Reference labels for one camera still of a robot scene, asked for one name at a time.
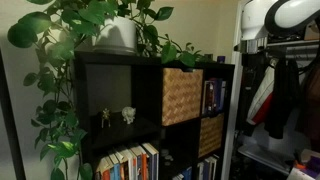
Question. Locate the woven bamboo basket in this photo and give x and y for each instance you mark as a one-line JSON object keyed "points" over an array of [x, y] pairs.
{"points": [[210, 134], [181, 97]]}

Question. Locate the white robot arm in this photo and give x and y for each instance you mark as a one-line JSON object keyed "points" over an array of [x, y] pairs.
{"points": [[277, 17]]}

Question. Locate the upper shelf dark books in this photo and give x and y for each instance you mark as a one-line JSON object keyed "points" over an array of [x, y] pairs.
{"points": [[213, 96]]}

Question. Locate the bottom right shelf books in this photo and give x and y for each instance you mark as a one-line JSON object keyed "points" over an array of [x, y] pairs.
{"points": [[206, 170]]}

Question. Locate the black cube bookshelf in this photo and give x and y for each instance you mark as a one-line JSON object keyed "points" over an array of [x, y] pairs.
{"points": [[117, 81]]}

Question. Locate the white elephant figurine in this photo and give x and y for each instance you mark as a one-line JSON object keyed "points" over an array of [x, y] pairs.
{"points": [[128, 114]]}

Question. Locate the small brass figurine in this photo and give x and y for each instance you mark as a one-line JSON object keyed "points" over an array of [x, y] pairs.
{"points": [[105, 117]]}

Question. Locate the white ceramic plant pot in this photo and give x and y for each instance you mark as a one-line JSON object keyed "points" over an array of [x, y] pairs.
{"points": [[117, 35]]}

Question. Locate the row of colourful books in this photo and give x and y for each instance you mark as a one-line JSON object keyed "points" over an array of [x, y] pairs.
{"points": [[133, 162]]}

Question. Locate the white red hanging jacket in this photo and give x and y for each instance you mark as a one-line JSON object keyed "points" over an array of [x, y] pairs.
{"points": [[261, 102]]}

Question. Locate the green pothos plant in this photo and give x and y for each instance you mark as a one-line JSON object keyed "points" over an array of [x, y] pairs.
{"points": [[56, 32]]}

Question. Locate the black hanging garment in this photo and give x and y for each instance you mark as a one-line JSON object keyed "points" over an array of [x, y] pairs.
{"points": [[285, 96]]}

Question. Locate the metal closet rod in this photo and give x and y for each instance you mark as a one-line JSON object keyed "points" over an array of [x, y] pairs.
{"points": [[254, 46]]}

